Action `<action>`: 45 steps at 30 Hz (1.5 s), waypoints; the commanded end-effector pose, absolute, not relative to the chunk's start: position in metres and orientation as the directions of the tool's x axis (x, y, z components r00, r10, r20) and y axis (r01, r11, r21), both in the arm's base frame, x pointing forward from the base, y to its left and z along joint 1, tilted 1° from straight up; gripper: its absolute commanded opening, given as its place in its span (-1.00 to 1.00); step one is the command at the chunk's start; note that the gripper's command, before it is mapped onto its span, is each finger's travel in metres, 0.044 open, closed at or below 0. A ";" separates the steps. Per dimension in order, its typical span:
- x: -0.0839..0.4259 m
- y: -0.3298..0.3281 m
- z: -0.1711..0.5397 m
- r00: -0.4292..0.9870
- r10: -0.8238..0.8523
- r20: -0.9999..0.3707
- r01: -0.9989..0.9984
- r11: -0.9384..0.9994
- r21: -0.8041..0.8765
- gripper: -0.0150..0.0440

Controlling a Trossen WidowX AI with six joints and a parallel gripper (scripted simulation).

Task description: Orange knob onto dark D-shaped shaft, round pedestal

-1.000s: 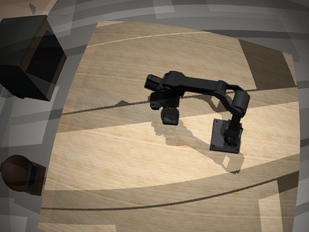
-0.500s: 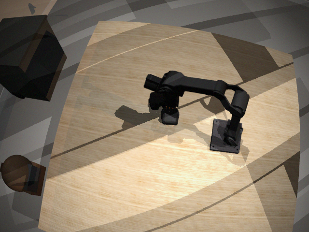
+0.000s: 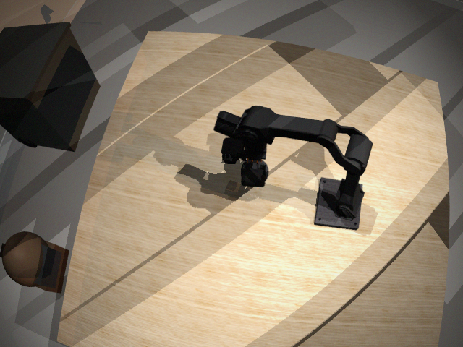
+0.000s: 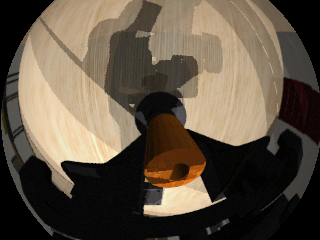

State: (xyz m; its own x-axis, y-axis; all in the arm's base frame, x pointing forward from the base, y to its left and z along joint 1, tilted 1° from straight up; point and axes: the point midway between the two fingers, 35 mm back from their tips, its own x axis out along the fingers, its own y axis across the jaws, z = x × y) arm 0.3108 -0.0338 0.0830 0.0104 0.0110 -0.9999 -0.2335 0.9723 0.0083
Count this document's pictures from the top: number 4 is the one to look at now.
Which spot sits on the orange cone-shaped knob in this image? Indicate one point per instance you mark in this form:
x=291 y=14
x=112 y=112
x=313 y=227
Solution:
x=172 y=158

